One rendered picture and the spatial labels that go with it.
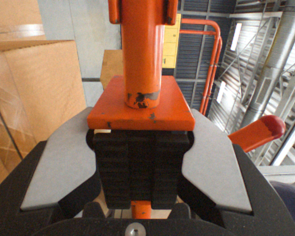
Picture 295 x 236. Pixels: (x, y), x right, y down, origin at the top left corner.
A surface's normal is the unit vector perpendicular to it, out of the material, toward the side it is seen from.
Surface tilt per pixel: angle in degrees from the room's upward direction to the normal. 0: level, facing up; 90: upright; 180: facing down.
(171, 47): 90
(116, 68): 90
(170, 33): 90
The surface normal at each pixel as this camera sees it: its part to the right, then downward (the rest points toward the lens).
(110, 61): 0.03, -0.35
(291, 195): -0.22, -0.90
